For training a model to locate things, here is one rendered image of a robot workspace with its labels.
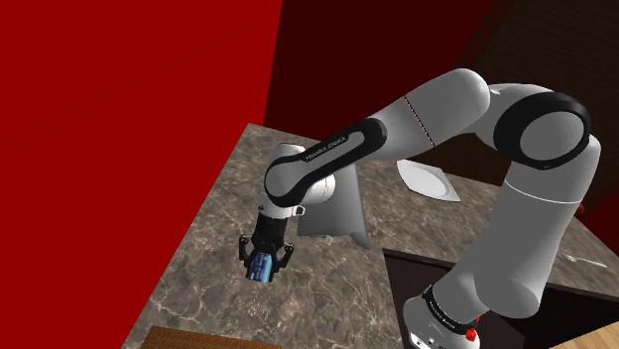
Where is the blue can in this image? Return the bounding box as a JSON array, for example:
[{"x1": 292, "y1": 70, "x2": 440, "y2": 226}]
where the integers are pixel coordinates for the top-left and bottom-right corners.
[{"x1": 245, "y1": 252, "x2": 275, "y2": 285}]

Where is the silver fork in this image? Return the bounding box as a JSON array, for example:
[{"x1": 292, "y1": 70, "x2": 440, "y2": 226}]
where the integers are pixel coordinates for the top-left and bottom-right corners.
[{"x1": 557, "y1": 249, "x2": 608, "y2": 269}]

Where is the grey flared metal stand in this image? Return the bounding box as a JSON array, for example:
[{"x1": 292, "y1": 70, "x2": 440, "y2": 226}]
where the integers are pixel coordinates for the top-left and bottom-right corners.
[{"x1": 268, "y1": 143, "x2": 372, "y2": 251}]

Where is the white square plate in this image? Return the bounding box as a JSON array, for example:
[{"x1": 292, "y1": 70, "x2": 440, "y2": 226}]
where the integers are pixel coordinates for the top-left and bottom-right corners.
[{"x1": 396, "y1": 159, "x2": 462, "y2": 203}]

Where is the brown wooden board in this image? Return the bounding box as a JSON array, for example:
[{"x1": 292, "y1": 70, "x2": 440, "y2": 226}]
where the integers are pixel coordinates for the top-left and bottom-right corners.
[{"x1": 142, "y1": 325, "x2": 283, "y2": 349}]

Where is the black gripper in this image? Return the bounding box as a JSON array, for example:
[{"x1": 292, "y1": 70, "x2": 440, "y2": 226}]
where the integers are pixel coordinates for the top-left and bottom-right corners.
[{"x1": 238, "y1": 211, "x2": 296, "y2": 271}]

